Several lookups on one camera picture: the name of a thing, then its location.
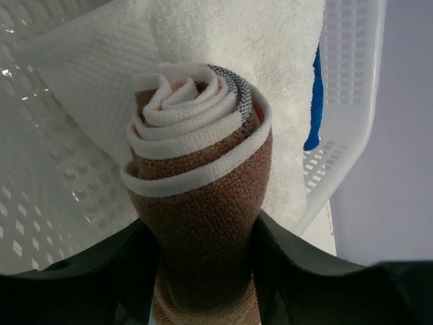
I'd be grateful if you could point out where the blue rolled towel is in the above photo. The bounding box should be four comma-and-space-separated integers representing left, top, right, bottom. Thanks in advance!
303, 47, 324, 151

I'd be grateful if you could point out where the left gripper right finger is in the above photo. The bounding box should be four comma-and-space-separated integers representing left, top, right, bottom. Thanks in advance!
252, 215, 432, 324

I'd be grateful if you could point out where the white rolled towel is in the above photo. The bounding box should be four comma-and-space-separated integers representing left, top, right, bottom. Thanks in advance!
15, 1, 325, 229

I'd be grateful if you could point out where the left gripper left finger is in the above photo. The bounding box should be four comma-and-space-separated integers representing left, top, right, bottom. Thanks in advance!
1, 220, 159, 324

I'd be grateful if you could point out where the orange brown patterned towel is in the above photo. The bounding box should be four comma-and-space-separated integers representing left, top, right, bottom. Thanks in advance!
121, 64, 273, 324

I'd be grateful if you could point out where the white plastic mesh basket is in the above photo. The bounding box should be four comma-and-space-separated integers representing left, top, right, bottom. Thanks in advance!
1, 1, 386, 274

